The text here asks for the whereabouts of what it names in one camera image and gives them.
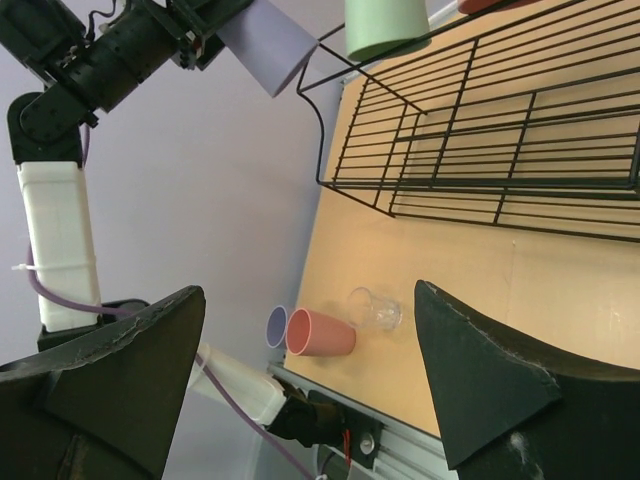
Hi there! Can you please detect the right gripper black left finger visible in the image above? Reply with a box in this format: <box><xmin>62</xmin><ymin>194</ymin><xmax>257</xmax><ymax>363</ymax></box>
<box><xmin>1</xmin><ymin>286</ymin><xmax>206</xmax><ymax>479</ymax></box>

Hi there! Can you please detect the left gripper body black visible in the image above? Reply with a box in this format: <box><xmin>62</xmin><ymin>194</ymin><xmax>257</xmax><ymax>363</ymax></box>
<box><xmin>166</xmin><ymin>0</ymin><xmax>252</xmax><ymax>70</ymax></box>

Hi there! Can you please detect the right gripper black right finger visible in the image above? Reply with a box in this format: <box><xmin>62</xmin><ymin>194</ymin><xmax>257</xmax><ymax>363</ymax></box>
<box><xmin>414</xmin><ymin>280</ymin><xmax>639</xmax><ymax>479</ymax></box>

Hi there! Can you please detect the purple plastic cup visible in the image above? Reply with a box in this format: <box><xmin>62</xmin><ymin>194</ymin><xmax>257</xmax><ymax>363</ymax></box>
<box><xmin>265</xmin><ymin>305</ymin><xmax>289</xmax><ymax>349</ymax></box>
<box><xmin>217</xmin><ymin>0</ymin><xmax>318</xmax><ymax>98</ymax></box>

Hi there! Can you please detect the green plastic cup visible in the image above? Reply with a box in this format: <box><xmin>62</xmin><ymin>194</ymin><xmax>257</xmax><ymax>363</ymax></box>
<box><xmin>344</xmin><ymin>0</ymin><xmax>431</xmax><ymax>62</ymax></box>

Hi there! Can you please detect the red plastic cup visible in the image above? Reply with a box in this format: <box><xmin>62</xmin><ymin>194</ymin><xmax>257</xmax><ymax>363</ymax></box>
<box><xmin>285</xmin><ymin>308</ymin><xmax>356</xmax><ymax>357</ymax></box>

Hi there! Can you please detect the pink plastic cup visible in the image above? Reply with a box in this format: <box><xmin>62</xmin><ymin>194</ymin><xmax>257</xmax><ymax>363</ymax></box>
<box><xmin>457</xmin><ymin>0</ymin><xmax>536</xmax><ymax>15</ymax></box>

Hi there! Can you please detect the black wire dish rack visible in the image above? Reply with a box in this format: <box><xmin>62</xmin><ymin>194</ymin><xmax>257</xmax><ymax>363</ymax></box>
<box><xmin>316</xmin><ymin>0</ymin><xmax>639</xmax><ymax>243</ymax></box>

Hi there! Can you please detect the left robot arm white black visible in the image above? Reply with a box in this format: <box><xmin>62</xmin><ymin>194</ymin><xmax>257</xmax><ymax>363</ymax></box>
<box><xmin>1</xmin><ymin>1</ymin><xmax>316</xmax><ymax>465</ymax></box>

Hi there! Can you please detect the clear glass cup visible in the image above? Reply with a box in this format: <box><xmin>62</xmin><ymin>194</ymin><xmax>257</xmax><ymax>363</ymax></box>
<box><xmin>346</xmin><ymin>287</ymin><xmax>402</xmax><ymax>331</ymax></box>

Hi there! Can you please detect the aluminium front rail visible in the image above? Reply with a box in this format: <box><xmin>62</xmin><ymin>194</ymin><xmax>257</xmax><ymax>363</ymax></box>
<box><xmin>268</xmin><ymin>363</ymin><xmax>458</xmax><ymax>479</ymax></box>

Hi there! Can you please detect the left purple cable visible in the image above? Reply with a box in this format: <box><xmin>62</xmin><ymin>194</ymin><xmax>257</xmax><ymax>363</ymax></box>
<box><xmin>24</xmin><ymin>119</ymin><xmax>326</xmax><ymax>480</ymax></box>

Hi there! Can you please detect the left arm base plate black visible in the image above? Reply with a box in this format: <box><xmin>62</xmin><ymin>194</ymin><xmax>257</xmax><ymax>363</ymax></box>
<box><xmin>308</xmin><ymin>390</ymin><xmax>383</xmax><ymax>470</ymax></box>

